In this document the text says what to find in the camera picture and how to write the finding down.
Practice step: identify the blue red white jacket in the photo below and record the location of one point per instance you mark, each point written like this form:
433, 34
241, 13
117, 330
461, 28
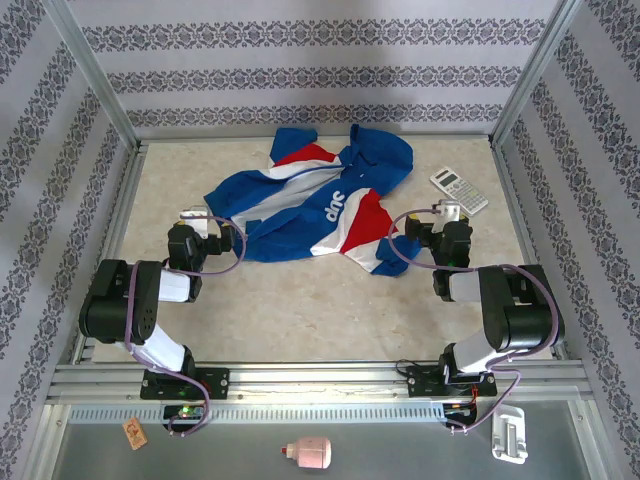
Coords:
340, 210

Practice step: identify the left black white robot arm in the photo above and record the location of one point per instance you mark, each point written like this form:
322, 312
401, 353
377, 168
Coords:
115, 302

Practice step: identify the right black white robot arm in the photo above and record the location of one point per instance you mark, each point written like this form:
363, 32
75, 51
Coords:
525, 325

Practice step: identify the white scientific calculator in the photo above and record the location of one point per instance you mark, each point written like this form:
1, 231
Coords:
459, 191

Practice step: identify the circuit board with green light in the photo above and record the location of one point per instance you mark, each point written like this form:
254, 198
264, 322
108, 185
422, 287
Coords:
185, 412

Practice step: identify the small orange printed card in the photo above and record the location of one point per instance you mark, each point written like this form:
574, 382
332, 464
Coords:
135, 434

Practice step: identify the pink plastic bottle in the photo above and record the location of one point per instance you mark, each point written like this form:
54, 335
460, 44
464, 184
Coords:
310, 452

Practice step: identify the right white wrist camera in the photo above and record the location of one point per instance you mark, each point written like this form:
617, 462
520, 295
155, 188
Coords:
448, 209

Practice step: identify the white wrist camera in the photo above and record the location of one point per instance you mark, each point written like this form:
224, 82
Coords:
448, 209
195, 212

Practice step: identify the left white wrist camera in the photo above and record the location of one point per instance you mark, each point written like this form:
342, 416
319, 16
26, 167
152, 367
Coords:
195, 212

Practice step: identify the aluminium table edge rail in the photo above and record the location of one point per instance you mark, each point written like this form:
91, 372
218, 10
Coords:
530, 240
117, 240

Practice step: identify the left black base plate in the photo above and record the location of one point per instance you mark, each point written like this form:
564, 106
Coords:
217, 382

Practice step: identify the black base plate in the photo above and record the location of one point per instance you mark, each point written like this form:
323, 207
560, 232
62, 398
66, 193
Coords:
217, 382
422, 382

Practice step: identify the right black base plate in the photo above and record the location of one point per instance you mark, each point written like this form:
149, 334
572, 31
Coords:
422, 382

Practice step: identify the aluminium mounting rail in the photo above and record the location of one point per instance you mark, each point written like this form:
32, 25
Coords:
320, 380

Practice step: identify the aluminium frame post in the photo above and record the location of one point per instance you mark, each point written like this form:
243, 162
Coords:
537, 70
90, 70

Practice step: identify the white plastic bracket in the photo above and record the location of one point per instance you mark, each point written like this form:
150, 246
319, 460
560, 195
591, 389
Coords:
509, 434

